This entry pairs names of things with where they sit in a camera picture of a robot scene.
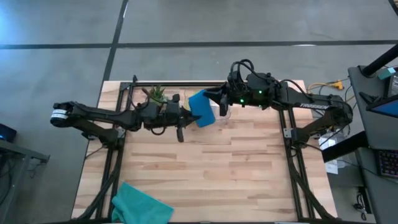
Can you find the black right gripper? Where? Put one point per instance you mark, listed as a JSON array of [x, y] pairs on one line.
[[237, 93]]

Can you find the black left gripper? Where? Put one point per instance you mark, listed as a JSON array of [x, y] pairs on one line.
[[174, 116]]

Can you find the blue microfiber towel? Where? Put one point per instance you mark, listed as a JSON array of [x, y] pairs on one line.
[[201, 109]]

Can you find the teal microfiber towel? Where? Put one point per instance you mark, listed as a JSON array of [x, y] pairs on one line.
[[140, 207]]

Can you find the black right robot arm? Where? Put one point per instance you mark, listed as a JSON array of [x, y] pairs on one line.
[[311, 105]]

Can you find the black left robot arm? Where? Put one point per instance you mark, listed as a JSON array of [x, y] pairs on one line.
[[102, 118]]

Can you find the potted succulent plant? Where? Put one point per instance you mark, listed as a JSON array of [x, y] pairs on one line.
[[157, 95]]

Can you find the clear plastic box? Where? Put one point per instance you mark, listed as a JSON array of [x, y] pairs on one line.
[[329, 141]]

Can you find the black pole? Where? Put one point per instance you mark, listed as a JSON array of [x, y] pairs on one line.
[[381, 60]]

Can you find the grey side desk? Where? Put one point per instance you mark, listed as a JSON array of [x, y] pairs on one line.
[[382, 133]]

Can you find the teal box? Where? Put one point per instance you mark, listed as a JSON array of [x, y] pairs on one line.
[[386, 73]]

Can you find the blue lit screen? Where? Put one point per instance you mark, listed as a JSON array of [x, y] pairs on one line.
[[387, 109]]

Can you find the dark desk with legs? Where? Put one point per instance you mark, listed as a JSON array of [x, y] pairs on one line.
[[18, 152]]

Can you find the backlit keyboard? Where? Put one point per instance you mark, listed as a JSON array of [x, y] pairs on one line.
[[388, 163]]

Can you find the black aluminium table frame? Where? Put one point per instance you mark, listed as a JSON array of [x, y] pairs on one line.
[[292, 174]]

